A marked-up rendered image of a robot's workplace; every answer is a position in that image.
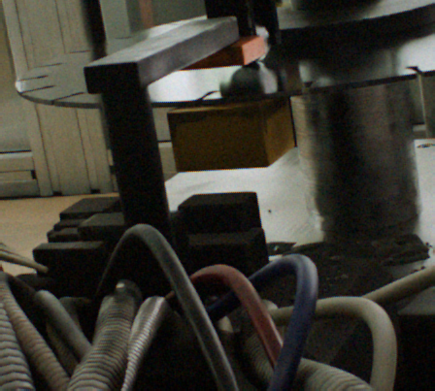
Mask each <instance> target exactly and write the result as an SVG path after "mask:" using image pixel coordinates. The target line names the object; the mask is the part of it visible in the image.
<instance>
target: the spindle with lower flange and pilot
mask: <svg viewBox="0 0 435 391"><path fill-rule="evenodd" d="M290 100H291V106H292V112H293V119H294V126H295V133H296V139H297V145H298V152H299V159H300V166H301V172H302V179H303V185H304V192H305V199H306V206H307V212H308V218H309V224H310V225H311V226H312V227H313V228H315V229H317V230H320V231H324V232H332V233H357V232H367V231H374V230H380V229H384V228H388V227H392V226H396V225H399V224H402V223H405V222H407V221H410V220H412V219H414V218H415V217H417V216H419V215H420V214H421V213H422V211H423V205H422V198H421V190H420V182H419V174H418V159H417V151H416V143H415V135H414V127H413V120H412V112H411V104H410V96H409V88H408V81H400V82H393V83H387V84H381V85H374V86H367V87H361V88H355V89H348V90H341V91H333V92H326V93H319V94H311V91H310V87H307V88H306V91H305V93H304V95H303V96H295V97H290Z"/></svg>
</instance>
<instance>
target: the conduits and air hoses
mask: <svg viewBox="0 0 435 391"><path fill-rule="evenodd" d="M140 243H143V244H145V245H146V246H147V248H148V249H149V250H150V252H151V253H152V255H153V256H154V258H155V259H156V261H157V263H158V264H159V266H160V268H161V270H162V271H163V273H164V275H165V276H166V278H167V280H168V282H169V283H170V285H171V287H172V289H173V291H171V292H170V293H169V294H168V295H167V296H166V297H165V298H163V297H158V296H154V297H151V298H148V299H146V300H145V302H144V303H143V295H142V292H141V289H140V288H139V287H138V285H137V284H135V283H134V282H132V281H130V280H127V279H120V278H121V275H122V273H123V271H124V269H125V267H126V265H127V262H128V260H129V258H130V256H131V255H132V253H133V252H134V250H135V249H136V247H137V246H138V245H139V244H140ZM0 261H2V262H6V263H10V264H15V265H19V266H22V267H26V268H30V269H33V270H37V271H40V272H43V273H47V272H48V268H47V267H44V266H43V265H40V264H37V262H34V261H32V260H31V259H29V258H27V257H25V256H22V255H21V254H19V253H17V252H15V251H14V250H13V249H11V248H10V247H8V246H7V245H6V244H4V243H2V242H1V241H0ZM294 274H296V275H297V291H296V298H295V303H294V306H292V307H288V308H283V309H278V307H277V306H276V305H275V304H273V303H272V302H270V301H267V300H261V298H260V296H259V295H258V294H259V293H260V292H262V291H263V290H264V289H266V288H267V287H269V286H270V285H272V284H274V283H275V282H277V281H278V280H280V279H282V278H284V277H287V276H290V275H294ZM215 283H223V284H225V285H226V286H228V287H229V288H230V289H231V291H230V292H228V293H227V294H226V295H224V296H223V297H222V298H220V299H219V300H218V301H216V302H215V303H214V304H212V305H210V306H209V307H207V308H204V306H203V304H202V302H201V300H200V298H199V296H198V294H197V293H198V292H199V291H201V290H203V289H204V288H206V287H208V286H210V285H212V284H215ZM433 286H435V265H434V266H432V267H429V268H426V269H424V270H421V271H419V272H417V273H415V274H412V275H410V276H408V277H404V278H402V279H400V280H397V281H395V282H393V283H392V284H390V285H387V286H385V287H383V288H381V289H379V290H376V291H374V292H372V293H370V294H367V295H365V296H363V297H360V298H358V297H334V298H328V299H323V300H318V271H317V268H316V265H315V264H314V263H313V262H312V261H311V260H310V259H309V258H308V257H306V256H304V255H300V254H290V255H287V256H284V257H281V258H279V259H277V260H275V261H273V262H271V263H270V264H268V265H267V266H265V267H264V268H262V269H261V270H259V271H258V272H256V273H255V274H253V275H252V276H251V277H249V278H246V277H245V276H244V275H243V274H242V273H241V272H239V271H238V270H236V269H234V268H232V267H229V266H226V265H214V266H210V267H206V268H204V269H202V270H200V271H198V272H196V273H195V274H193V275H192V276H190V277H188V275H187V273H186V271H185V270H184V267H183V265H182V263H181V262H180V260H179V258H178V256H177V255H176V253H175V251H174V250H173V248H172V247H171V246H170V245H169V243H168V242H167V241H166V239H165V238H164V237H163V236H162V234H161V233H160V232H159V231H158V230H156V229H155V228H153V227H152V226H150V225H148V224H138V225H135V226H134V227H132V228H130V229H129V230H127V231H126V232H125V234H124V235H123V236H122V238H121V239H120V241H119V242H118V244H117V247H116V249H115V251H114V253H113V255H112V257H111V259H110V261H109V264H108V266H107V268H106V270H105V273H104V275H103V277H102V279H101V282H100V284H99V286H98V289H97V291H96V294H95V296H94V298H93V300H90V299H88V298H86V297H80V298H72V297H64V298H61V299H59V300H57V299H56V298H55V297H54V296H53V295H52V294H50V292H48V291H39V292H37V291H35V290H34V289H33V288H31V287H30V286H28V285H27V284H25V283H24V282H23V281H21V280H20V279H18V278H17V277H14V276H13V275H11V274H9V273H6V272H4V270H3V267H2V266H1V263H0V391H36V388H35V387H34V381H33V379H32V375H31V372H32V373H33V375H34V376H35V377H36V379H37V380H38V381H39V382H40V385H41V386H42V387H43V389H44V390H45V391H133V388H134V386H135V383H136V380H137V378H138V376H139V374H140V371H141V370H142V368H143V365H144V363H145V361H146V359H147V357H148V355H149V352H150V351H151V348H152V346H153V343H154V341H155V339H156V337H157V334H158V332H159V330H160V331H161V332H163V333H164V334H166V335H174V334H177V333H179V332H180V330H181V329H182V326H183V321H182V318H181V317H180V315H179V314H178V313H177V312H176V310H177V309H178V308H179V307H182V309H183V311H184V315H185V317H186V319H187V321H188V323H189V325H190V327H191V329H192V331H193V333H194V336H195V338H196V339H197V341H198V344H199V346H200V348H201V350H202V353H203V355H204V358H205V360H206V362H207V365H208V367H209V370H210V372H211V375H212V377H213V380H214V382H215V385H216V387H217V391H392V387H393V381H394V375H395V365H396V341H395V335H394V331H393V325H392V323H391V320H390V319H389V317H388V315H387V313H386V312H385V311H384V310H383V308H385V307H387V306H389V305H392V304H394V303H396V302H399V301H401V300H403V299H406V298H408V297H409V296H412V295H414V294H416V293H419V292H420V291H423V290H425V289H428V288H430V287H433ZM240 306H243V307H244V309H243V310H242V313H241V348H242V356H243V359H242V357H241V355H240V352H239V349H238V345H237V344H236V338H235V335H234V332H233V329H232V326H231V323H230V320H229V319H228V318H227V317H226V316H227V315H228V314H230V313H231V312H232V311H234V310H235V309H237V308H238V307H240ZM22 310H23V311H25V312H26V313H27V314H29V315H31V316H30V321H31V322H30V321H29V320H28V318H27V316H25V314H24V312H22ZM356 318H357V319H360V320H363V321H365V322H366V323H367V325H368V326H369V327H370V329H371V331H372V335H373V340H374V363H373V367H372V372H371V377H370V383H369V384H368V383H366V382H365V381H364V380H363V379H360V378H358V377H355V376H354V375H351V374H348V373H346V372H344V371H341V370H339V369H336V368H333V367H330V366H326V365H324V364H321V363H317V362H315V361H314V362H313V361H311V360H307V359H303V358H302V356H303V353H304V350H305V347H306V344H307V340H308V337H309V334H310V331H311V327H312V324H313V321H315V320H321V319H322V321H323V323H324V324H325V325H326V326H334V325H337V324H340V323H344V322H347V321H350V320H353V319H356ZM45 323H46V326H47V332H48V336H49V339H50V342H51V345H52V347H53V349H54V352H55V353H56V355H57V357H58V359H59V360H58V359H57V358H56V356H55V355H54V354H53V352H52V350H50V348H49V346H48V345H47V344H46V342H45V341H44V340H43V338H42V337H41V336H40V334H39V333H38V332H37V330H36V329H35V328H34V326H36V327H40V326H42V325H44V324H45ZM33 325H34V326H33ZM86 326H95V329H94V335H93V338H92V342H91V345H90V343H89V342H88V340H87V339H86V337H85V335H84V332H83V330H82V327H86ZM284 326H288V328H287V332H286V335H285V338H284ZM243 360H244V362H243ZM59 361H60V362H59ZM60 363H61V364H60ZM244 364H245V365H244ZM29 369H30V370H29ZM30 371H31V372H30Z"/></svg>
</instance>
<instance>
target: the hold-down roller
mask: <svg viewBox="0 0 435 391"><path fill-rule="evenodd" d="M255 25H256V32H257V36H258V35H260V36H263V38H264V45H265V50H266V51H265V54H264V55H262V56H260V57H258V58H256V59H255V60H254V61H252V62H250V63H248V64H246V65H250V64H252V63H255V62H257V61H259V60H261V59H262V58H263V57H264V56H265V55H266V54H267V53H268V52H269V50H270V48H271V43H272V40H271V34H270V32H269V30H268V28H267V27H266V25H265V24H264V23H263V22H261V21H260V20H257V19H256V20H255Z"/></svg>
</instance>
